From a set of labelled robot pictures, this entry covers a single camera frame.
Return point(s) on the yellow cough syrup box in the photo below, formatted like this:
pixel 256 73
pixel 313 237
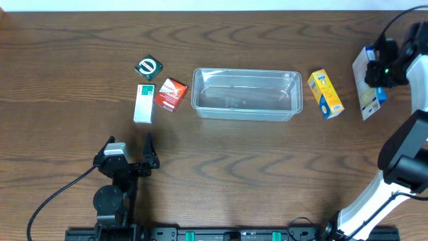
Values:
pixel 325 94

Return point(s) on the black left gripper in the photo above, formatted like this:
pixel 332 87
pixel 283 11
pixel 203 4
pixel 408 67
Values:
pixel 152 161

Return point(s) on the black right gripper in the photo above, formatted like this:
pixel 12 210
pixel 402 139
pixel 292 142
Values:
pixel 374 77

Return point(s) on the clear plastic container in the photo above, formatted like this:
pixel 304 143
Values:
pixel 244 94

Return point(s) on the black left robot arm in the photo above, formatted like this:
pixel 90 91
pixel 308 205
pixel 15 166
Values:
pixel 115 203

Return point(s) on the red Panadol box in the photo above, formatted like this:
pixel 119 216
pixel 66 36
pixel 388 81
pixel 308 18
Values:
pixel 170 94

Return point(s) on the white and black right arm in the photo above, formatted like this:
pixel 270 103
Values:
pixel 402 162

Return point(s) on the dark green square box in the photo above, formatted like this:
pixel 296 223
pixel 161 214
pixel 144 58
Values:
pixel 149 67

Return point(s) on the white and green box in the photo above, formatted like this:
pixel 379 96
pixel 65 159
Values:
pixel 144 105

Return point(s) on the blue Kool Fever box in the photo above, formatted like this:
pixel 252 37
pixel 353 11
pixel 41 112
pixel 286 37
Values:
pixel 370 99

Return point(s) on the black mounting rail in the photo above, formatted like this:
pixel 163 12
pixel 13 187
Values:
pixel 174 234

